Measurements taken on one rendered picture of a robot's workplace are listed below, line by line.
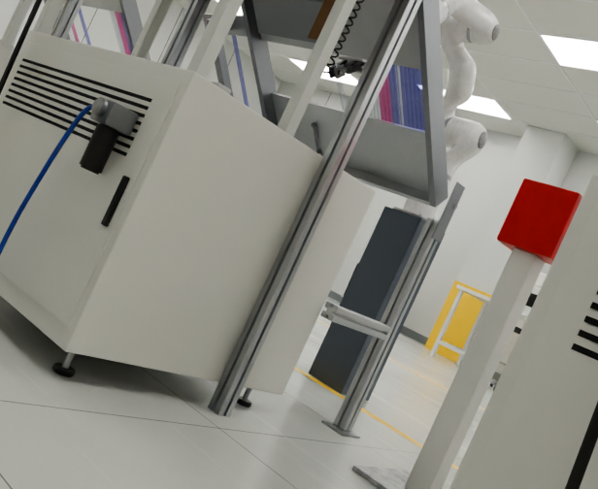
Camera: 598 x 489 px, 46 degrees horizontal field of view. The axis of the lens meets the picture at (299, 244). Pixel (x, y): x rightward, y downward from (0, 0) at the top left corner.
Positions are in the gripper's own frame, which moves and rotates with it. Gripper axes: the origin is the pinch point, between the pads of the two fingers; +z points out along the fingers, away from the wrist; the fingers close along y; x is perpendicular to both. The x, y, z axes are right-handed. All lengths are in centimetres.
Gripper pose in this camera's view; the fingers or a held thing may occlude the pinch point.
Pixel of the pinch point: (337, 71)
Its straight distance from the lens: 214.8
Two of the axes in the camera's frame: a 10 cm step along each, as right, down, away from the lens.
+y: 6.9, 2.4, -6.8
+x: 1.6, 8.7, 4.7
